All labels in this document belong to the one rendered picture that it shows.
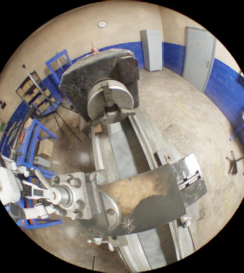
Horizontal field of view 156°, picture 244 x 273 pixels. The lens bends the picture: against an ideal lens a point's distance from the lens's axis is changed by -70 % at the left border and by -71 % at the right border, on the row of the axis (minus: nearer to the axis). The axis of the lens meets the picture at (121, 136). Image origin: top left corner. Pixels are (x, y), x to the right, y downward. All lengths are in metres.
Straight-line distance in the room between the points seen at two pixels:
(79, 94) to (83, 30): 3.50
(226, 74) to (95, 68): 3.04
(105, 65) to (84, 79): 0.15
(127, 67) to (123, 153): 0.61
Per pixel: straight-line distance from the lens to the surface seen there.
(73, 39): 3.97
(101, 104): 0.45
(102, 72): 0.60
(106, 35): 3.94
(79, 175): 0.32
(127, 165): 0.69
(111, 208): 0.48
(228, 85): 3.12
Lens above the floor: 1.39
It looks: 58 degrees down
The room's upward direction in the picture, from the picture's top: 21 degrees counter-clockwise
